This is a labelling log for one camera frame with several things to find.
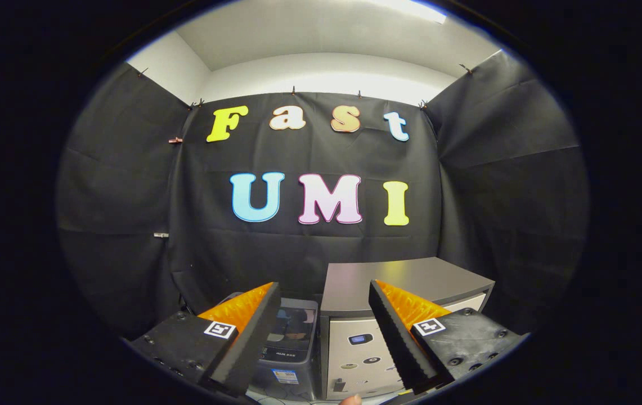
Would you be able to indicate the grey washing machine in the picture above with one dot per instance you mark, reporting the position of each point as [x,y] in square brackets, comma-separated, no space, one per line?
[292,332]

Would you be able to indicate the grey cabinet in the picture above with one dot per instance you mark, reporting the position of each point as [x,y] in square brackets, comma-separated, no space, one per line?
[349,292]

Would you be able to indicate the black backdrop cloth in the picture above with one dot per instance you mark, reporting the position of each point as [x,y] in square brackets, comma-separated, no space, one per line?
[320,242]

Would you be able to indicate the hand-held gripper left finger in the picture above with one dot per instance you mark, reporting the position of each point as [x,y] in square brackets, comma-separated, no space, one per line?
[245,349]

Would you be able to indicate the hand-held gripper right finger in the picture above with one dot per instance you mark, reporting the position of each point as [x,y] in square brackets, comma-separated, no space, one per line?
[402,346]

